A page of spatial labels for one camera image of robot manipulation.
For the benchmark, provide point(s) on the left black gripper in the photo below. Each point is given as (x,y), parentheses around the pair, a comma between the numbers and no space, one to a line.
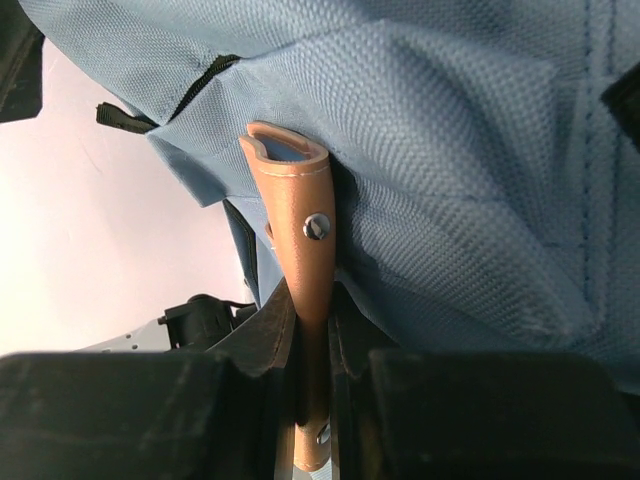
(21,95)

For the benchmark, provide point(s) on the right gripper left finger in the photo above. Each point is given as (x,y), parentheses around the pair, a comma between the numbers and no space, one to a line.
(223,413)

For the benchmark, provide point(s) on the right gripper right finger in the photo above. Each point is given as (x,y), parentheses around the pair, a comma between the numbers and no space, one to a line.
(401,414)

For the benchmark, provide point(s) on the light blue backpack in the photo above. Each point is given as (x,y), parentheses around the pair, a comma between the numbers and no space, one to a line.
(486,198)

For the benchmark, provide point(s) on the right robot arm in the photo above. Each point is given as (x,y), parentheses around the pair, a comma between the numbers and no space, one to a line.
(165,325)

